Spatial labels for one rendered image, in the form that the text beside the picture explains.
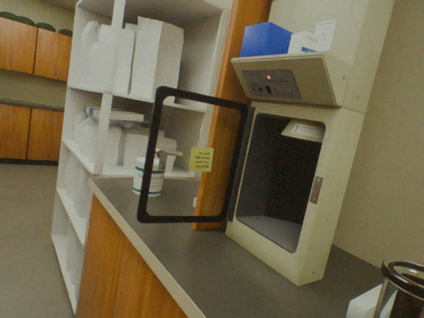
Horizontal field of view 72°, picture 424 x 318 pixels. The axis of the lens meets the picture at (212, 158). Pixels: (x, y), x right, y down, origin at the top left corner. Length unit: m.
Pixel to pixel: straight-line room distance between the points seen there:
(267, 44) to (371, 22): 0.24
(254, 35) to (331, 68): 0.26
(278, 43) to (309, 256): 0.57
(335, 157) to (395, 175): 0.41
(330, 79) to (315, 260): 0.47
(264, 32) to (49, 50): 5.02
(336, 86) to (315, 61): 0.08
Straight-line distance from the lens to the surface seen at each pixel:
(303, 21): 0.93
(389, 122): 1.19
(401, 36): 1.27
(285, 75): 0.79
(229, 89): 0.99
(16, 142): 5.51
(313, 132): 0.85
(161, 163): 0.84
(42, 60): 5.66
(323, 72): 0.72
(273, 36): 0.86
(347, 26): 0.83
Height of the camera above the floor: 1.34
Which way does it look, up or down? 8 degrees down
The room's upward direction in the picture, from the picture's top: 11 degrees clockwise
